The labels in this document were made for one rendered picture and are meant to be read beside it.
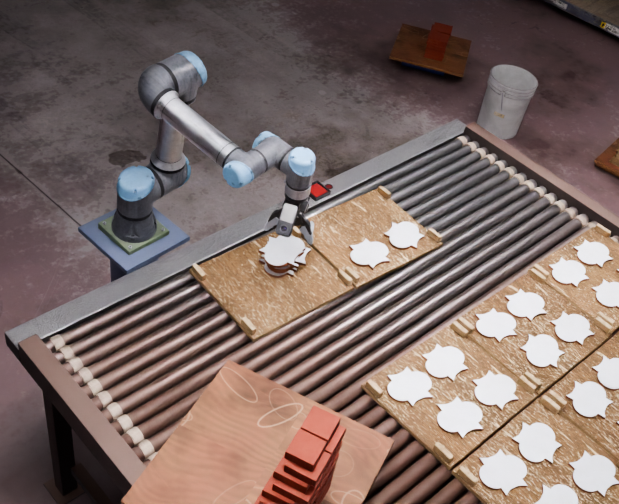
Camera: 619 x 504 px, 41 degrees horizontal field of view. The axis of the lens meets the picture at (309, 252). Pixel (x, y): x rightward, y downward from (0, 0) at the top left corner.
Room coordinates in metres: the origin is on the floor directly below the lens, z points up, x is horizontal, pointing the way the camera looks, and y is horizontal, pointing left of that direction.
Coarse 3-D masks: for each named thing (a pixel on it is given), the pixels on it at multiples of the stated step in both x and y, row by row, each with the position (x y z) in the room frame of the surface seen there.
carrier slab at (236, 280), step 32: (224, 256) 1.96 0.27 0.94; (256, 256) 1.98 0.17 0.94; (320, 256) 2.04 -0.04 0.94; (224, 288) 1.81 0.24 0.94; (256, 288) 1.84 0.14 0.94; (288, 288) 1.87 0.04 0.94; (320, 288) 1.89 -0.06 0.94; (352, 288) 1.92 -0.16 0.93; (256, 320) 1.71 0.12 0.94; (288, 320) 1.73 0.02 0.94
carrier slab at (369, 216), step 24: (312, 216) 2.24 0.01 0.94; (336, 216) 2.26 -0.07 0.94; (360, 216) 2.29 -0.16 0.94; (384, 216) 2.31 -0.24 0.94; (408, 216) 2.34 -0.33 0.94; (336, 240) 2.14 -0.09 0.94; (360, 240) 2.16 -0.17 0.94; (384, 240) 2.18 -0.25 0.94; (432, 240) 2.23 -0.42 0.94; (336, 264) 2.02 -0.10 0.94; (384, 264) 2.06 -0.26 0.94
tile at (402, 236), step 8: (392, 224) 2.26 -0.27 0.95; (400, 224) 2.27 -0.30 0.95; (408, 224) 2.28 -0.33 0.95; (392, 232) 2.22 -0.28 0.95; (400, 232) 2.23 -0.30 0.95; (408, 232) 2.24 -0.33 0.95; (416, 232) 2.24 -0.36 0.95; (392, 240) 2.18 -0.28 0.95; (400, 240) 2.19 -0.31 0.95; (408, 240) 2.19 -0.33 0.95; (416, 240) 2.20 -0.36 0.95; (400, 248) 2.15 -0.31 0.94; (408, 248) 2.16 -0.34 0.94; (416, 248) 2.17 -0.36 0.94
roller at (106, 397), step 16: (496, 176) 2.71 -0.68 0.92; (464, 192) 2.57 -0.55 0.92; (480, 192) 2.60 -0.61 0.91; (448, 208) 2.46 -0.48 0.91; (208, 336) 1.62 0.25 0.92; (224, 336) 1.64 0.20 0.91; (176, 352) 1.54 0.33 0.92; (192, 352) 1.55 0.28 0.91; (160, 368) 1.47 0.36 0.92; (128, 384) 1.40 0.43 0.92; (144, 384) 1.42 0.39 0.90; (96, 400) 1.32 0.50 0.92; (112, 400) 1.34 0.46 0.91
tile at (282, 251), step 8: (272, 240) 2.00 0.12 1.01; (280, 240) 2.01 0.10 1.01; (288, 240) 2.01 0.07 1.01; (264, 248) 1.95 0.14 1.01; (272, 248) 1.96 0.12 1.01; (280, 248) 1.97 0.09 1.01; (288, 248) 1.97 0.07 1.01; (296, 248) 1.98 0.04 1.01; (264, 256) 1.92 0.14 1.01; (272, 256) 1.92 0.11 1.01; (280, 256) 1.93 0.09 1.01; (288, 256) 1.94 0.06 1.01; (296, 256) 1.95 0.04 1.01; (272, 264) 1.89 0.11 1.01; (280, 264) 1.89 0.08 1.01; (288, 264) 1.91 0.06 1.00
